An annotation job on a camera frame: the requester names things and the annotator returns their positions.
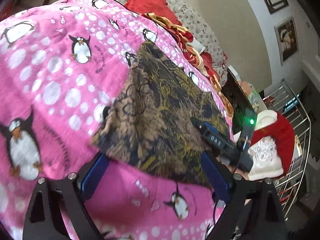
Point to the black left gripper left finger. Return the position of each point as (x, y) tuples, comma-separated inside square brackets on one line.
[(50, 197)]

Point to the framed wall picture lower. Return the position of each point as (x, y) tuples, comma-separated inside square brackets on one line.
[(286, 35)]

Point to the pink penguin blanket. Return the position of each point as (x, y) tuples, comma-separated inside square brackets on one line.
[(61, 65)]

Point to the dark wooden headboard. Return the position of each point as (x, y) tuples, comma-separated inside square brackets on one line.
[(243, 110)]

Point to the batik floral patterned garment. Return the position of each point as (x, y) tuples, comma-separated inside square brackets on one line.
[(149, 124)]

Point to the red heart pillow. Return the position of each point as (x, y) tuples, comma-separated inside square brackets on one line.
[(158, 7)]

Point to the floral white pillow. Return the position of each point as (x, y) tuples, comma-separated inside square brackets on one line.
[(201, 30)]

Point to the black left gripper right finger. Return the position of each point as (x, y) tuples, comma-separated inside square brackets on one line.
[(254, 206)]

